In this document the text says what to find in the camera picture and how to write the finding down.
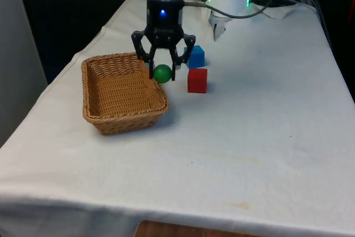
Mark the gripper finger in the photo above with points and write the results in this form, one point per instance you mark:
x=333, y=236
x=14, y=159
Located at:
x=137, y=45
x=190, y=45

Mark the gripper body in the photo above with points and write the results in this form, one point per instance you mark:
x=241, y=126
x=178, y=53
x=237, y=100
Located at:
x=164, y=23

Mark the blue cube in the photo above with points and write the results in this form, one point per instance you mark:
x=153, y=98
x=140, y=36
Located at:
x=196, y=57

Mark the green ball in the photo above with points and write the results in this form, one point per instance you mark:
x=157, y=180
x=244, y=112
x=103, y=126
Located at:
x=163, y=73

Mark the wicker basket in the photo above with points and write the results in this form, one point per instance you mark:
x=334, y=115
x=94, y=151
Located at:
x=122, y=92

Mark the red cube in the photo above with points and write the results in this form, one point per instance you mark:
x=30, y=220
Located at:
x=197, y=81

